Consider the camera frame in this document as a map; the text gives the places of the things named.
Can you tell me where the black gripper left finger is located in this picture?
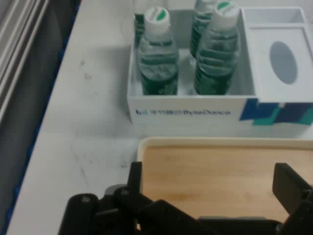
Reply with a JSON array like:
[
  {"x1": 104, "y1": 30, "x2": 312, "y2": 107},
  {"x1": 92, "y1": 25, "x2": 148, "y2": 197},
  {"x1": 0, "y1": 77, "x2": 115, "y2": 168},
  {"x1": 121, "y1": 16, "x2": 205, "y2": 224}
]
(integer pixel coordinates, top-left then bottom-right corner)
[{"x1": 64, "y1": 161, "x2": 196, "y2": 235}]

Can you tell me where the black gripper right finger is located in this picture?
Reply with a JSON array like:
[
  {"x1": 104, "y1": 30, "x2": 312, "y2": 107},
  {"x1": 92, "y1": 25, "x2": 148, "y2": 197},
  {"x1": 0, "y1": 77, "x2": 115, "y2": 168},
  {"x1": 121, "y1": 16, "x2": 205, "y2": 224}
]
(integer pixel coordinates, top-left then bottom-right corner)
[{"x1": 272, "y1": 162, "x2": 313, "y2": 235}]

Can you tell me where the wooden tray with cream rim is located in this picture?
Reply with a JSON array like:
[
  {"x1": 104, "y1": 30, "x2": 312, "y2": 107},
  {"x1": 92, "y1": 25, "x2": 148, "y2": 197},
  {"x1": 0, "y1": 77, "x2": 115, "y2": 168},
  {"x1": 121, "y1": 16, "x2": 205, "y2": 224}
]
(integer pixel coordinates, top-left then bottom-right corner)
[{"x1": 136, "y1": 136, "x2": 313, "y2": 225}]

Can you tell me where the white organizer box with logo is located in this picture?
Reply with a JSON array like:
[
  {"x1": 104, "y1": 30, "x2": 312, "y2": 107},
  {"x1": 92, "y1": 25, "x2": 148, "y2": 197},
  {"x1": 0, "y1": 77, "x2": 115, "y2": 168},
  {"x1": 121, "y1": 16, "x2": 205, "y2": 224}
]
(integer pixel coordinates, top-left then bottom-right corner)
[{"x1": 126, "y1": 6, "x2": 313, "y2": 127}]

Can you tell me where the white tissue box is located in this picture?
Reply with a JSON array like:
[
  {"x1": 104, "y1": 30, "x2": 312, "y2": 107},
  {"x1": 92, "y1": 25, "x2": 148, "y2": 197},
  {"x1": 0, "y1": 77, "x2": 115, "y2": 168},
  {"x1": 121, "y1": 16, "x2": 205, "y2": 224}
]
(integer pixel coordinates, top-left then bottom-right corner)
[{"x1": 248, "y1": 24, "x2": 313, "y2": 103}]

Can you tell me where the green label water bottle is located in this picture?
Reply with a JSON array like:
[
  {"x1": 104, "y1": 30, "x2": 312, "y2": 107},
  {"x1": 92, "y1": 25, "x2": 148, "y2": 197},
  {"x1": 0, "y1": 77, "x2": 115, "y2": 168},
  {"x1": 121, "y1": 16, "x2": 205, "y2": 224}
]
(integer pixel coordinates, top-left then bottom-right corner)
[
  {"x1": 194, "y1": 1, "x2": 240, "y2": 95},
  {"x1": 133, "y1": 0, "x2": 149, "y2": 45},
  {"x1": 190, "y1": 0, "x2": 216, "y2": 59},
  {"x1": 137, "y1": 6, "x2": 179, "y2": 95}
]

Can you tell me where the grey aluminium frame rail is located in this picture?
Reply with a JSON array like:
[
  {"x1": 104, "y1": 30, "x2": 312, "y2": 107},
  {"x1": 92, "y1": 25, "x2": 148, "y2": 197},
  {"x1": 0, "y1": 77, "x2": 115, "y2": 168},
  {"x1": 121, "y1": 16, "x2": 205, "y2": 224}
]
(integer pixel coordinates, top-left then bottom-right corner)
[{"x1": 0, "y1": 0, "x2": 51, "y2": 123}]

